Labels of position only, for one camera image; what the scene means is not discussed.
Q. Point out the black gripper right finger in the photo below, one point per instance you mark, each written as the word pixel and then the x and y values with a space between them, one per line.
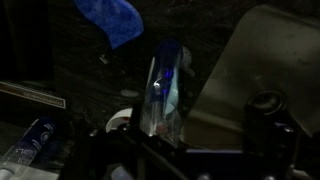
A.
pixel 185 141

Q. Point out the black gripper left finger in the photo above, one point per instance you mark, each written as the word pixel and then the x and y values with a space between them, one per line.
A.
pixel 136 118

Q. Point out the clear blue spray bottle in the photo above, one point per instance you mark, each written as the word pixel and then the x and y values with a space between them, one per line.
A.
pixel 165 90

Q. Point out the black bottle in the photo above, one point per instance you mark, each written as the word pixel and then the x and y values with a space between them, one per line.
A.
pixel 268 130

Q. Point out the clear bottle with blue label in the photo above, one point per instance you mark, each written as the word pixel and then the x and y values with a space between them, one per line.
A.
pixel 28 145

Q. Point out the steel sink basin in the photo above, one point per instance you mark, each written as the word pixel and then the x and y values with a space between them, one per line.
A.
pixel 266 56

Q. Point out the white bowl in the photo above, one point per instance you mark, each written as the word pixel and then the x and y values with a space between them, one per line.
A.
pixel 117 120

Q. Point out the blue sponge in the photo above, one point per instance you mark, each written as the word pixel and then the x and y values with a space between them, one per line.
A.
pixel 113 20

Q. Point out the black mat with silver strip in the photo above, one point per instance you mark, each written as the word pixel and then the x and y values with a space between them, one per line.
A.
pixel 30 95

